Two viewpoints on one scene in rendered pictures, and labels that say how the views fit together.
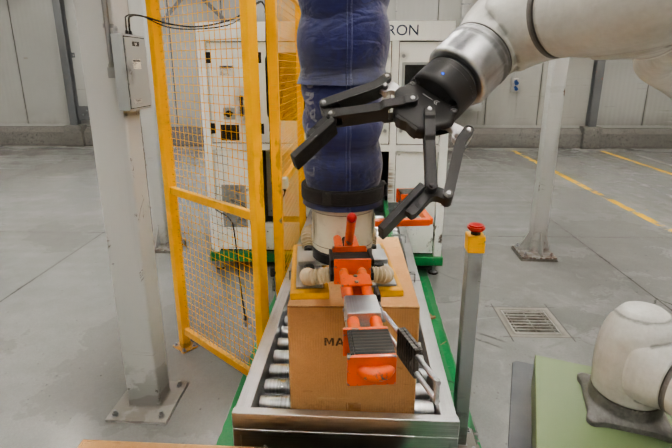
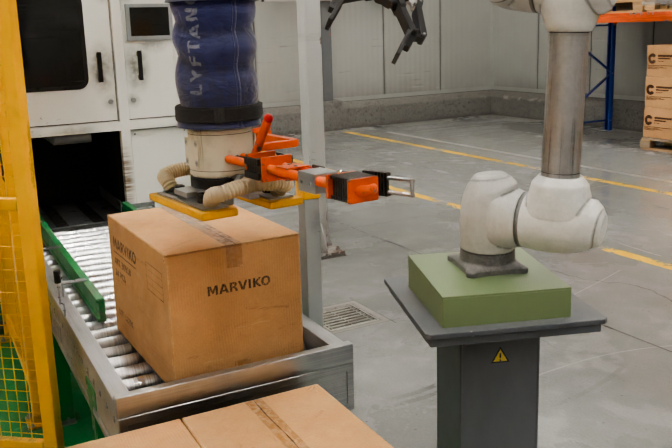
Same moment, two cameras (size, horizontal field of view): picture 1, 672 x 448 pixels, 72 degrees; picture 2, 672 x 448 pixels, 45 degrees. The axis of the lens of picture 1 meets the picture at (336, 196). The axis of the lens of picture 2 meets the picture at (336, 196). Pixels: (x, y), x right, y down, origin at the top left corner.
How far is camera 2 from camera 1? 1.09 m
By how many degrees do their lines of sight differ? 30
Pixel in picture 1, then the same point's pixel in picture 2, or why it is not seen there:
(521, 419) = (414, 304)
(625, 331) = (482, 190)
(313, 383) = (198, 346)
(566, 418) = (452, 279)
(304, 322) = (185, 272)
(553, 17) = not seen: outside the picture
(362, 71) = not seen: outside the picture
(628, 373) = (490, 223)
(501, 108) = not seen: hidden behind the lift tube
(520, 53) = not seen: outside the picture
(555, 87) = (310, 34)
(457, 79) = not seen: outside the picture
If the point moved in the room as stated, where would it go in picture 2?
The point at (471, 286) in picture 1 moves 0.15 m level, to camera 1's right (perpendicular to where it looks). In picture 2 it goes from (311, 238) to (347, 232)
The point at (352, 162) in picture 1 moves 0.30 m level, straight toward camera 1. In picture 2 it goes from (240, 76) to (293, 81)
